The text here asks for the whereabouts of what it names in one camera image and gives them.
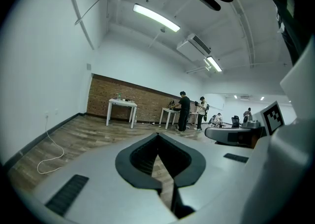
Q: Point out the black head camera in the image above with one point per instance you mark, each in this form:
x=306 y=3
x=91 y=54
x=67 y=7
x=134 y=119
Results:
x=209 y=1

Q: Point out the grey wall plate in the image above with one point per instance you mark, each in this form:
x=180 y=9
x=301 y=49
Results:
x=89 y=67

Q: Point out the white ceiling air conditioner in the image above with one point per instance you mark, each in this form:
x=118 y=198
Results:
x=194 y=47

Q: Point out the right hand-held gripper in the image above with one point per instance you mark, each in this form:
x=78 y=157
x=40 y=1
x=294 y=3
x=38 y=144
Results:
x=273 y=117

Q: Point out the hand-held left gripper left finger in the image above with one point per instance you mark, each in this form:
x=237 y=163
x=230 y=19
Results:
x=98 y=181

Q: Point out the green glass jar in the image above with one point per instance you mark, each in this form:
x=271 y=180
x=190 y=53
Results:
x=118 y=97

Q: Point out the white table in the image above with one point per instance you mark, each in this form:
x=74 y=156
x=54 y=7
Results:
x=123 y=102
x=169 y=111

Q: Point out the long ceiling light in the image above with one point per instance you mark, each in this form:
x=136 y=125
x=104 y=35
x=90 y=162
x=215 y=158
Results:
x=214 y=63
x=157 y=17

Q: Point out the black office chair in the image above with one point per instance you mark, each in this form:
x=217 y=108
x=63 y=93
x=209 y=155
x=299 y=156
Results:
x=235 y=120

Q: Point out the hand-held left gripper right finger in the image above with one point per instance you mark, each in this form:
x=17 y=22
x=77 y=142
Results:
x=216 y=181

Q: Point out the white wall socket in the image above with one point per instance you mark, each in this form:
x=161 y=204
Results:
x=46 y=114

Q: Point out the person's black shirt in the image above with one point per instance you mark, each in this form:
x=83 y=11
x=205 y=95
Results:
x=297 y=21

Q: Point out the clear plastic bottle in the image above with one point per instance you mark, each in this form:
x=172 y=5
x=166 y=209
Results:
x=135 y=119

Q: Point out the white wall conduit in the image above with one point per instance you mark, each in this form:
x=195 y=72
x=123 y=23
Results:
x=78 y=9

